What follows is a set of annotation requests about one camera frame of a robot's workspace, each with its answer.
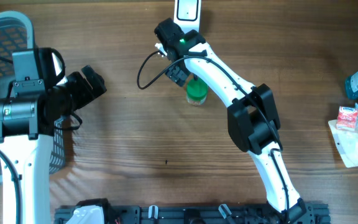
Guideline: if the green lid jar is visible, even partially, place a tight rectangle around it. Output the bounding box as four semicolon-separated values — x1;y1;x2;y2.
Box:
186;78;208;106

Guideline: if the red tissue packet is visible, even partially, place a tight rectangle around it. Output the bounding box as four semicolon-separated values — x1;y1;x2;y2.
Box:
336;106;358;131

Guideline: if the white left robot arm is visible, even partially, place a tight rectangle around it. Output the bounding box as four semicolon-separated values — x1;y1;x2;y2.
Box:
0;48;107;223

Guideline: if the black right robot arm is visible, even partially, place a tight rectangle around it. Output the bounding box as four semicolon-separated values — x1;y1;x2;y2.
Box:
154;18;306;223

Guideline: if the white barcode scanner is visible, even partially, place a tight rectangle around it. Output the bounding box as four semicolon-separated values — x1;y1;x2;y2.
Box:
173;0;201;33

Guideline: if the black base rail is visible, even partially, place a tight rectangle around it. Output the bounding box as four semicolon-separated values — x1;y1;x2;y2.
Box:
53;198;332;224

